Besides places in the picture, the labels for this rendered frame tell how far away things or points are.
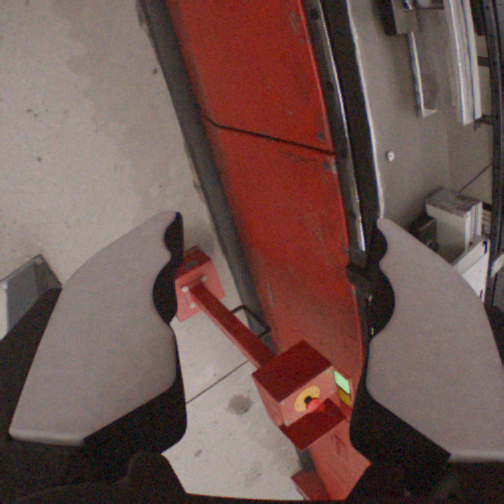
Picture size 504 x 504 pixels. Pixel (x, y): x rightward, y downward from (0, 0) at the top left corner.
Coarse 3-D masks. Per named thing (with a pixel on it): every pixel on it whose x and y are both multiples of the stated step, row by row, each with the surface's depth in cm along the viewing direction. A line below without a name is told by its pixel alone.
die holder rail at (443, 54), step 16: (448, 0) 46; (464, 0) 47; (432, 16) 50; (448, 16) 48; (464, 16) 49; (416, 32) 55; (432, 32) 52; (448, 32) 49; (464, 32) 50; (416, 48) 57; (432, 48) 54; (448, 48) 51; (464, 48) 51; (416, 64) 58; (432, 64) 56; (448, 64) 53; (464, 64) 52; (416, 80) 60; (432, 80) 57; (448, 80) 55; (464, 80) 53; (416, 96) 62; (432, 96) 59; (448, 96) 56; (464, 96) 54; (432, 112) 64; (448, 112) 58; (464, 112) 55; (480, 112) 58
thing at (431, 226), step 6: (426, 216) 73; (414, 222) 72; (420, 222) 72; (426, 222) 71; (432, 222) 71; (414, 228) 71; (420, 228) 70; (426, 228) 71; (432, 228) 72; (414, 234) 71; (420, 234) 70; (426, 234) 71; (432, 234) 72; (420, 240) 71; (426, 240) 72
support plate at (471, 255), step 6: (480, 240) 66; (474, 246) 65; (480, 246) 66; (468, 252) 64; (474, 252) 65; (480, 252) 67; (456, 258) 64; (462, 258) 63; (468, 258) 64; (474, 258) 66; (450, 264) 63; (456, 264) 63; (462, 264) 64; (468, 264) 65; (462, 270) 65
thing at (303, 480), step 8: (304, 472) 254; (312, 472) 253; (296, 480) 250; (304, 480) 249; (312, 480) 247; (296, 488) 265; (304, 488) 244; (312, 488) 242; (320, 488) 241; (304, 496) 252; (312, 496) 237; (320, 496) 236; (328, 496) 234
